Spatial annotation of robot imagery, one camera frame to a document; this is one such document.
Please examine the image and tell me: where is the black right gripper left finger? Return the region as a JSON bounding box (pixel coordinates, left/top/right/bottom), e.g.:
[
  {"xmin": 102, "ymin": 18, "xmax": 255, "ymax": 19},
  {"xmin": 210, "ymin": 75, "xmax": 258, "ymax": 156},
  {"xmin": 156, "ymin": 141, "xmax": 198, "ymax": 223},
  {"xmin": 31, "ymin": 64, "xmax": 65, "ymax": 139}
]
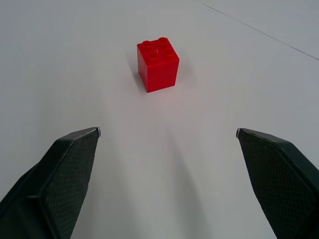
[{"xmin": 0, "ymin": 126, "xmax": 102, "ymax": 239}]

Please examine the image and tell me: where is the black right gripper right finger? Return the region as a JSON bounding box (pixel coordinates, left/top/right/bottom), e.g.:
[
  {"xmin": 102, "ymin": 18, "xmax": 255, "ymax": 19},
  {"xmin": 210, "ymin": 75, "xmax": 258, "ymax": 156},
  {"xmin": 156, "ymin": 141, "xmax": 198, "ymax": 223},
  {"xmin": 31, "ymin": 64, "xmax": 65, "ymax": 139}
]
[{"xmin": 235, "ymin": 127, "xmax": 319, "ymax": 239}]

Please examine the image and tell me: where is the red studded building block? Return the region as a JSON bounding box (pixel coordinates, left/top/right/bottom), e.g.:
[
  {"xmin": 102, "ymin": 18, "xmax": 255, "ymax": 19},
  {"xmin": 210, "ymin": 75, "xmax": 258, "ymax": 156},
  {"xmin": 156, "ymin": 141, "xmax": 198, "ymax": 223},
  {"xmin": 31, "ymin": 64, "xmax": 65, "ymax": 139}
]
[{"xmin": 137, "ymin": 37, "xmax": 180, "ymax": 94}]

